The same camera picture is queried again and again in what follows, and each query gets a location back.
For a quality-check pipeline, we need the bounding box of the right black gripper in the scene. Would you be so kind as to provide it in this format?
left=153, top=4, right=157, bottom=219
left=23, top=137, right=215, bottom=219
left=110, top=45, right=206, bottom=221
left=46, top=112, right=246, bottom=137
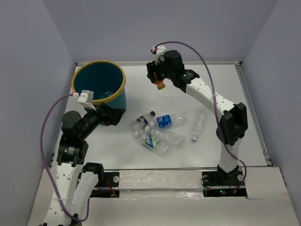
left=146, top=56, right=174, bottom=84

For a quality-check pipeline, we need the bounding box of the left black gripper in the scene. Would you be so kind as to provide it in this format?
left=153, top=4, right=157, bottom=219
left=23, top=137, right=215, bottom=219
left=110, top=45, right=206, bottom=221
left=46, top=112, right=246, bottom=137
left=79, top=102, right=125, bottom=139

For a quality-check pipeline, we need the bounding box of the orange plastic bottle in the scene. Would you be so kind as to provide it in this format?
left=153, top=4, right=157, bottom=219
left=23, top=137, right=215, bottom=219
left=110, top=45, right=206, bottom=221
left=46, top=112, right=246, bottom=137
left=154, top=73, right=166, bottom=90

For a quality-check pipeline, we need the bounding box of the clear bottle black cap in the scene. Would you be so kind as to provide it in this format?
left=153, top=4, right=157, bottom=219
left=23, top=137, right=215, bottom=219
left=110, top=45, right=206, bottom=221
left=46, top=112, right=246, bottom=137
left=130, top=111, right=156, bottom=131

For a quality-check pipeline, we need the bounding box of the clear unlabelled plastic bottle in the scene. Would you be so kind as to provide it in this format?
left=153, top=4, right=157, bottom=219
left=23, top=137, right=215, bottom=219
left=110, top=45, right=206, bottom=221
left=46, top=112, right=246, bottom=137
left=144, top=126, right=184, bottom=148

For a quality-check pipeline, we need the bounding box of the clear bottle green blue label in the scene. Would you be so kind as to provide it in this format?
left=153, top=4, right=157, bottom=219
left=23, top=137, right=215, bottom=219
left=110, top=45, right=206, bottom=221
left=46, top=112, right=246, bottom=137
left=134, top=131, right=170, bottom=157

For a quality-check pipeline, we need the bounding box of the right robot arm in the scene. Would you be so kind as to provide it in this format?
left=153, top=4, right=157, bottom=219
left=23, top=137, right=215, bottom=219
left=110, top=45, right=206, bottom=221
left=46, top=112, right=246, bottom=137
left=146, top=45, right=248, bottom=186

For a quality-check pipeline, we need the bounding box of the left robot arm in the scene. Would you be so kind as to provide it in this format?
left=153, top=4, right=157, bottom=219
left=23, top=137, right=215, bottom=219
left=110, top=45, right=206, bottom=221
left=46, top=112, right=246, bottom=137
left=42, top=104, right=125, bottom=226

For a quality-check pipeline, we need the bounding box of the teal bin with yellow rim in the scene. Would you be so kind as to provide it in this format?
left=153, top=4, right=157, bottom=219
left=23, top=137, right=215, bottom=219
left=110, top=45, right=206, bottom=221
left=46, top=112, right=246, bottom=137
left=71, top=60, right=127, bottom=113

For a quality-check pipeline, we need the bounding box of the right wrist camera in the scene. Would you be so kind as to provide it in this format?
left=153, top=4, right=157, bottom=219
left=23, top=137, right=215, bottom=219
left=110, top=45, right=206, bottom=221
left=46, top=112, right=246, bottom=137
left=150, top=45, right=166, bottom=64

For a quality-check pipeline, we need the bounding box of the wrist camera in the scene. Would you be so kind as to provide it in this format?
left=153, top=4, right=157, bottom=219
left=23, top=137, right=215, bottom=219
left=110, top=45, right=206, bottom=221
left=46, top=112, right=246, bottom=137
left=150, top=45, right=166, bottom=64
left=72, top=90, right=96, bottom=111

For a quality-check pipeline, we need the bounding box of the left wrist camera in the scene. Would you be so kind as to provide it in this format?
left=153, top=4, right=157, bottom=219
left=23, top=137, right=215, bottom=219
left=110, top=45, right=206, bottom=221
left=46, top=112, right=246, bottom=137
left=72, top=90, right=96, bottom=111

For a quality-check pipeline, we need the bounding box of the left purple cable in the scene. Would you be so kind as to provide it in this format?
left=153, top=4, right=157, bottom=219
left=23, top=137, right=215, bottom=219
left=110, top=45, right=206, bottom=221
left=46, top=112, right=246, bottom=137
left=39, top=93, right=90, bottom=222

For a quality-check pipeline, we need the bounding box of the purple cable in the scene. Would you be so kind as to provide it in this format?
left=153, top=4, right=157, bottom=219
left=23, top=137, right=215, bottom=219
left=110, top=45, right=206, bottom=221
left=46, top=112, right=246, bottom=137
left=155, top=41, right=247, bottom=189
left=39, top=93, right=90, bottom=222

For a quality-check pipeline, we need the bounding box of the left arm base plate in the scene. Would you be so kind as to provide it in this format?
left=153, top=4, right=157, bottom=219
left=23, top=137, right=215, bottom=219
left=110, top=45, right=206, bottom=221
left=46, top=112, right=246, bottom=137
left=90, top=170, right=120, bottom=198

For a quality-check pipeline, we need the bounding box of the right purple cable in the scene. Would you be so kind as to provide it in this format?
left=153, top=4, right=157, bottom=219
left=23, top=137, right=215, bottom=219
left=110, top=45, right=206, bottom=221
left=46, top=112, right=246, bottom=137
left=155, top=41, right=247, bottom=189

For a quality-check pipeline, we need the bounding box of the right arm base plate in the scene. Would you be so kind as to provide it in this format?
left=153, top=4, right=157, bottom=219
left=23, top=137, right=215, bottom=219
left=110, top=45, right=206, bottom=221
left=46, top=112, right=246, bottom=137
left=200, top=170, right=247, bottom=198

